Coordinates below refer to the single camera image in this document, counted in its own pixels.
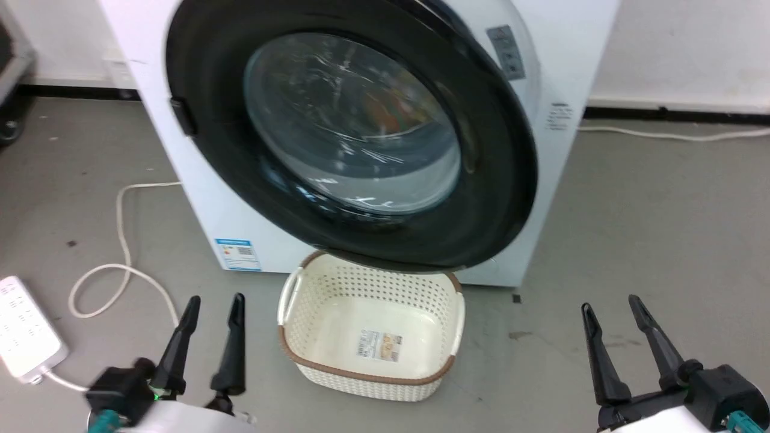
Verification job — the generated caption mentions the white power strip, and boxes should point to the white power strip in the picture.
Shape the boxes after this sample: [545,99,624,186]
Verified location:
[0,276,69,384]

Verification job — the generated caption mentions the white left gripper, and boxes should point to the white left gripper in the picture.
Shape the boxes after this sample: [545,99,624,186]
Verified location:
[120,293,258,433]

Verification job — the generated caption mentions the blue energy label sticker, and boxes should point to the blue energy label sticker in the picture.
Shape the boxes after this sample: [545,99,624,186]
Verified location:
[215,238,262,272]

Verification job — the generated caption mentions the paper label in basket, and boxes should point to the paper label in basket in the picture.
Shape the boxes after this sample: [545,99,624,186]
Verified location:
[357,329,402,363]

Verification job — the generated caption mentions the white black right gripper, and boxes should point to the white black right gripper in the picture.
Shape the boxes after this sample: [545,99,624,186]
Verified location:
[581,294,704,433]

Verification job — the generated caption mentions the small printed text sticker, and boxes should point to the small printed text sticker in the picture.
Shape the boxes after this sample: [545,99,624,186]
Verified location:
[546,102,573,132]

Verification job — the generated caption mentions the dark wheeled cart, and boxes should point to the dark wheeled cart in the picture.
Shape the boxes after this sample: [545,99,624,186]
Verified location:
[0,18,37,145]

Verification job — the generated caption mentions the black door latch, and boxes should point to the black door latch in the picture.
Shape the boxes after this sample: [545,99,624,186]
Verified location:
[170,97,197,137]

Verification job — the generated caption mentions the grey door hinge plate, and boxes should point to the grey door hinge plate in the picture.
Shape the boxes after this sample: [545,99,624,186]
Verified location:
[486,25,526,81]

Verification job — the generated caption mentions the long white floor cable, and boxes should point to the long white floor cable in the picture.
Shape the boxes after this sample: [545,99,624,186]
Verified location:
[579,124,770,143]

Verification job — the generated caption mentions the round black glass washer door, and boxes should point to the round black glass washer door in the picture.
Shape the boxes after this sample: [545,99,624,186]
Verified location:
[165,0,538,274]

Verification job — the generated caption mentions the white front-load washing machine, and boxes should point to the white front-load washing machine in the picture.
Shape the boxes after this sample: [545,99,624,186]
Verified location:
[99,0,620,288]

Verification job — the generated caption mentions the white perforated laundry basket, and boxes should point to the white perforated laundry basket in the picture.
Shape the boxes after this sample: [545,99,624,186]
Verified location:
[277,251,466,402]

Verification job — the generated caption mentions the white looped power cable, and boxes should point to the white looped power cable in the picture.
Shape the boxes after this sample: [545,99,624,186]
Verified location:
[42,180,183,393]

